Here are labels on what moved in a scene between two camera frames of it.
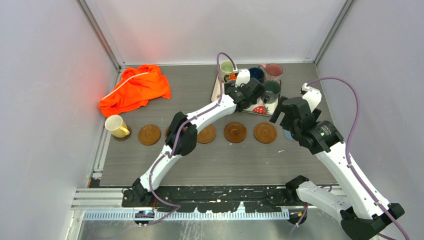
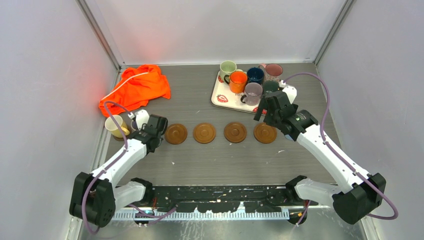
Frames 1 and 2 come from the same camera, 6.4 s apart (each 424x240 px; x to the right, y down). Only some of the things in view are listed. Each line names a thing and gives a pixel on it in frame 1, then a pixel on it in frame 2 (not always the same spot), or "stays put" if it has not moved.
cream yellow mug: x=115 y=124 stays put
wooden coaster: x=265 y=133 stays put
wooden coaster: x=235 y=132 stays put
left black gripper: x=228 y=85 to x=142 y=129
